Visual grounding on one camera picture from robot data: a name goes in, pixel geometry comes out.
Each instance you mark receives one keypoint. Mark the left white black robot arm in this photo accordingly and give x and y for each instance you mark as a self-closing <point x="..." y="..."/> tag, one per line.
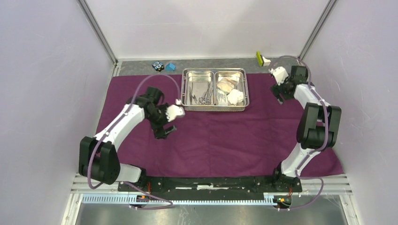
<point x="98" y="158"/>

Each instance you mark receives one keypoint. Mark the yellow green white object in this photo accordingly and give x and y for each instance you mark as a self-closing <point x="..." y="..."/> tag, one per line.
<point x="262" y="61"/>

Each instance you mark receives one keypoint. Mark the white sterile packet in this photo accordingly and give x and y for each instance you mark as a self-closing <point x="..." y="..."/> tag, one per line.
<point x="221" y="98"/>

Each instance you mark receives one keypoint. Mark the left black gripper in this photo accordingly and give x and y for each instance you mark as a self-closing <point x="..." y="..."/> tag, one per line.
<point x="158" y="131"/>

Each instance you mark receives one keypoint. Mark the blue small block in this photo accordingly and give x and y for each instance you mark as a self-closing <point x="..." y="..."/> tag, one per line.
<point x="170" y="67"/>

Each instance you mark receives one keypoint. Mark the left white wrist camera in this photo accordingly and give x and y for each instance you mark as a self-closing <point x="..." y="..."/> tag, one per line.
<point x="175" y="111"/>

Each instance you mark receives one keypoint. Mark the metal instrument tray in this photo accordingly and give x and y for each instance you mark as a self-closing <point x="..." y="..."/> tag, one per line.
<point x="198" y="79"/>

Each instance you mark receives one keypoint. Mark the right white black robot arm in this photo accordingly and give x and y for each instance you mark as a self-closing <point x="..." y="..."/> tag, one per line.
<point x="317" y="129"/>

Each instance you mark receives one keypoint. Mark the aluminium frame rail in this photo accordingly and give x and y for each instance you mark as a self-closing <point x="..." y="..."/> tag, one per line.
<point x="330" y="186"/>

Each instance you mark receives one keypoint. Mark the steel surgical scissors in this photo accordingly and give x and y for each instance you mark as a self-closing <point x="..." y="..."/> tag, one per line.
<point x="206" y="98"/>

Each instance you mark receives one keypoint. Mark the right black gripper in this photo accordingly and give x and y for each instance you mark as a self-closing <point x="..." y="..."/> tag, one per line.
<point x="277" y="89"/>

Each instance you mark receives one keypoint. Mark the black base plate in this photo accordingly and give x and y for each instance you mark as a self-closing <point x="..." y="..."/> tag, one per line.
<point x="218" y="188"/>

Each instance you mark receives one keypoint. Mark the white crumpled gauze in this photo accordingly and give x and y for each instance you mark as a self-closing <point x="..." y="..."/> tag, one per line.
<point x="235" y="97"/>

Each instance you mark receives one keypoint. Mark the beige gauze roll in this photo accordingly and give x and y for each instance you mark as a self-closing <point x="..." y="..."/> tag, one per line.
<point x="226" y="84"/>

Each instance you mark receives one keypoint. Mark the steel forceps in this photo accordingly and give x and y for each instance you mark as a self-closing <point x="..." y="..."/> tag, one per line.
<point x="192" y="97"/>

